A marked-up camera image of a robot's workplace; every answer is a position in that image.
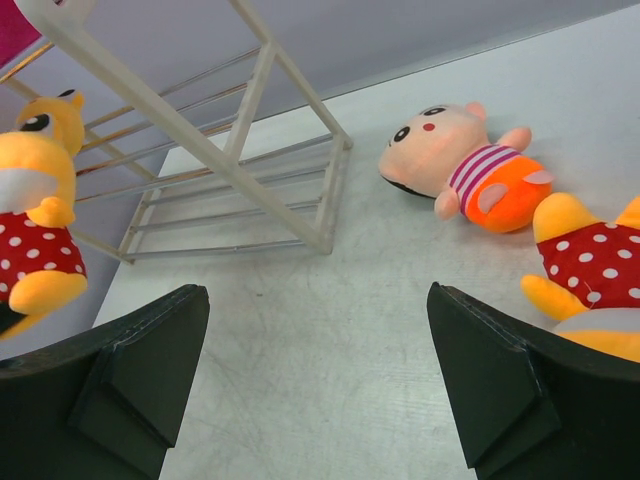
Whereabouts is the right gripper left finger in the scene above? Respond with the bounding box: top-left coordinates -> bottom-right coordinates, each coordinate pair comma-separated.
1,284 -> 209,479

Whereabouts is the cream two-tier shelf rack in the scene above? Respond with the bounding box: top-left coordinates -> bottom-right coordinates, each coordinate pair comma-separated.
1,1 -> 352,264

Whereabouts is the peach boy plush left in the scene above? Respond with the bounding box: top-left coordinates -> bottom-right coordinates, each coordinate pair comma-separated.
378,102 -> 554,234

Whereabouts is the yellow bear plush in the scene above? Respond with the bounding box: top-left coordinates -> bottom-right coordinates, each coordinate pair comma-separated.
1,89 -> 88,339
520,193 -> 639,363

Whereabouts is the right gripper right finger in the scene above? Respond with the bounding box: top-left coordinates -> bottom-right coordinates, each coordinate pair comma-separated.
426,283 -> 639,479

